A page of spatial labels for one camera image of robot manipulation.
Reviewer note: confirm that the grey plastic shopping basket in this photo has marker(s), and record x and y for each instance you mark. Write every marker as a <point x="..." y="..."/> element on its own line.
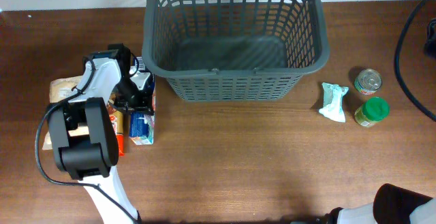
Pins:
<point x="234" y="50"/>

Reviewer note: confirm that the green lid glass jar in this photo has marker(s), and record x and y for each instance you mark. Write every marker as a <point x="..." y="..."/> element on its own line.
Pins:
<point x="372" y="111"/>

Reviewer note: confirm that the clear bag of breadcrumbs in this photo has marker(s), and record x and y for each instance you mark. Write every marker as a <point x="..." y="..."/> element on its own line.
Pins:
<point x="61" y="89"/>

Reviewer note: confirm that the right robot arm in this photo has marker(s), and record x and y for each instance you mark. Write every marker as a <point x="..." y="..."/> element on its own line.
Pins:
<point x="391" y="205"/>

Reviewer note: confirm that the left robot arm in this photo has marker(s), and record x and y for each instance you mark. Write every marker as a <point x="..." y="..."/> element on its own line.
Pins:
<point x="84" y="142"/>

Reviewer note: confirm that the silver top tin can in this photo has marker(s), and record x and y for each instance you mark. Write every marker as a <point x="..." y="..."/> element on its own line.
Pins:
<point x="368" y="81"/>

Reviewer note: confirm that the white green wrapped packet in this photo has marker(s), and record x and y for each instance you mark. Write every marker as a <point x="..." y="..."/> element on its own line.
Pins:
<point x="332" y="102"/>

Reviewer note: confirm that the blue cardboard food box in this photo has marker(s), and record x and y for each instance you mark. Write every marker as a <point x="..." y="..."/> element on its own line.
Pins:
<point x="141" y="130"/>

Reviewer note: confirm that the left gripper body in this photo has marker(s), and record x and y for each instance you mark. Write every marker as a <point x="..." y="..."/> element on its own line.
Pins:
<point x="131" y="99"/>

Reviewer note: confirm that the orange spaghetti packet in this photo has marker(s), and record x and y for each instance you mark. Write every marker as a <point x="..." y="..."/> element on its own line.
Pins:
<point x="116" y="118"/>

